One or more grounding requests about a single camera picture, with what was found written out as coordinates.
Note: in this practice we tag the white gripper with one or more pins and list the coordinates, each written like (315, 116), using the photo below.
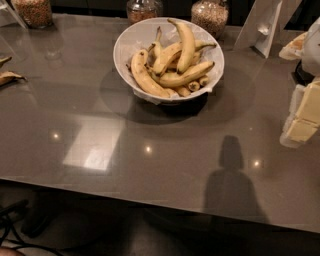
(312, 50)

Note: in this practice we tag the curved yellow banana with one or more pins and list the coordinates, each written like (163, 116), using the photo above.
(171, 80)
(187, 45)

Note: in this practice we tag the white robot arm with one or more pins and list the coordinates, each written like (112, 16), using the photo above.
(304, 111)

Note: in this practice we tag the short banana stub right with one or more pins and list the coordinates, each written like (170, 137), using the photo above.
(203, 81)

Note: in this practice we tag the short banana stub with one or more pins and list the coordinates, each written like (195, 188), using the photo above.
(203, 81)
(194, 86)
(182, 91)

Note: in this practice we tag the short banana stub middle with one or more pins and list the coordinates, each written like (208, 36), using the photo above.
(194, 86)

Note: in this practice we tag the short banana stub left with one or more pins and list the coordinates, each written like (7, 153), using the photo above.
(182, 91)

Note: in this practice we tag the middle spotted yellow banana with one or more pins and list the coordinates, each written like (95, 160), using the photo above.
(173, 52)

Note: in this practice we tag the small back yellow banana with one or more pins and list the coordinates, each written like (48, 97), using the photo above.
(155, 48)

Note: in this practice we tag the long left yellow banana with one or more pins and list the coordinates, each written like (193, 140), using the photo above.
(142, 77)

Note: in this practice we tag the white bowl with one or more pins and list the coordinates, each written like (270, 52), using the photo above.
(141, 34)

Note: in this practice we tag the banana peel on table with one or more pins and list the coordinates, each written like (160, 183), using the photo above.
(8, 76)

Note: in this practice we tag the black device on table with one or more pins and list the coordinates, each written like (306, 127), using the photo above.
(301, 77)

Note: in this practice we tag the white angled stand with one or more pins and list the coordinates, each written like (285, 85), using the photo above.
(266, 19)

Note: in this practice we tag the right glass jar of grains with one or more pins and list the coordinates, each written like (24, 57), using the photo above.
(211, 15)

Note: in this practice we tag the glass jar of grains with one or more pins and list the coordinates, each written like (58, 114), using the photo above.
(211, 15)
(36, 13)

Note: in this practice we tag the middle glass jar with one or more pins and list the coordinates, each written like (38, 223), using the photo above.
(139, 10)

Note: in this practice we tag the left glass jar of grains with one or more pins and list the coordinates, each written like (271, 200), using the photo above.
(36, 13)

